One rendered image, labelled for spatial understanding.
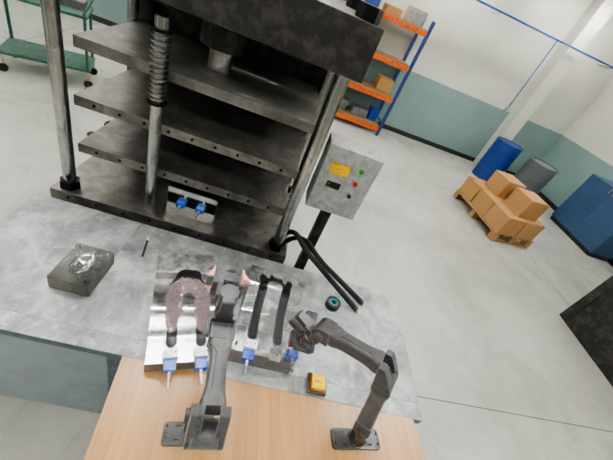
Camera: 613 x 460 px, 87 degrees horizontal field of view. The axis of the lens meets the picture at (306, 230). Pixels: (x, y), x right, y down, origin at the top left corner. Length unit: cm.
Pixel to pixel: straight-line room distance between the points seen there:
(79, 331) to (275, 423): 80
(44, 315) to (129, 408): 49
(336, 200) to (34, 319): 143
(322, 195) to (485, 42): 684
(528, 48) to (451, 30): 169
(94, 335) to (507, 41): 827
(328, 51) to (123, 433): 150
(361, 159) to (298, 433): 126
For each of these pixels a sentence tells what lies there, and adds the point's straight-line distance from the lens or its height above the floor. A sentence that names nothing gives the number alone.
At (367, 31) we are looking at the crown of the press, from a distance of 142.
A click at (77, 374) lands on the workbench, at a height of 45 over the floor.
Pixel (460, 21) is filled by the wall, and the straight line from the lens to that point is 802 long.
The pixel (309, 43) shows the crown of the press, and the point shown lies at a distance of 141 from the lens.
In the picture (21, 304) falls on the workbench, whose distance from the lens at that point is 162.
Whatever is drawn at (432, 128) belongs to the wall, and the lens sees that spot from 847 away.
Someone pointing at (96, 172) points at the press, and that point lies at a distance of 228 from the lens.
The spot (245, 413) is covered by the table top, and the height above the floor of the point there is 80.
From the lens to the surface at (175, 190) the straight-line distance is 191.
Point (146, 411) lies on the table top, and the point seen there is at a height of 80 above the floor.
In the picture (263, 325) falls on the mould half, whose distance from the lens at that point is 145.
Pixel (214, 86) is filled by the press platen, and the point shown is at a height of 154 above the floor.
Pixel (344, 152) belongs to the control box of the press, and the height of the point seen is 145.
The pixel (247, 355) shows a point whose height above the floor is 90.
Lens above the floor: 206
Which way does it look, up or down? 36 degrees down
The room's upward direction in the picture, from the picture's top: 25 degrees clockwise
